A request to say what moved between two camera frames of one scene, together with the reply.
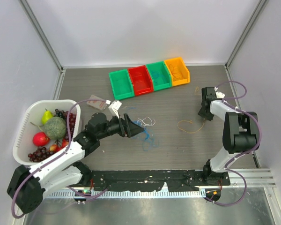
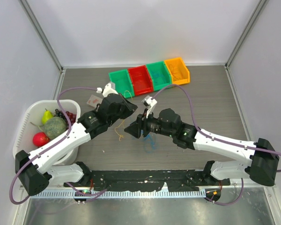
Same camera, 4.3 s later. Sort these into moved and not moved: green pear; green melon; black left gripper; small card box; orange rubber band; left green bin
Moved: orange rubber band; black left gripper
Not moved: left green bin; green pear; green melon; small card box
